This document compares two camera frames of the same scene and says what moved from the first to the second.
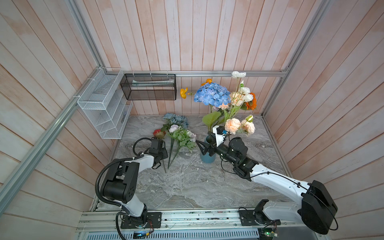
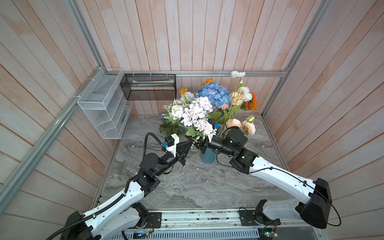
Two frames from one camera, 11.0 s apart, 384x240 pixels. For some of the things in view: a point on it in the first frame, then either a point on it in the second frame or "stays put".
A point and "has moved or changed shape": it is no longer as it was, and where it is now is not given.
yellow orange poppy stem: (183, 91) stays put
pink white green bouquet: (180, 137) has moved or changed shape
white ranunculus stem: (243, 94) stays put
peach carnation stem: (233, 125) stays put
